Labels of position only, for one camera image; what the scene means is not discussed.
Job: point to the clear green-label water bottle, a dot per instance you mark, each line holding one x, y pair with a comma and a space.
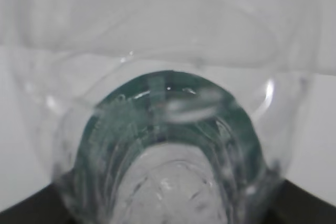
163, 111

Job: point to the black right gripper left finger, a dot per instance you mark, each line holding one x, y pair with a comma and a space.
43, 207

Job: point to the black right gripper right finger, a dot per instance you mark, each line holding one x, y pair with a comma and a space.
294, 205

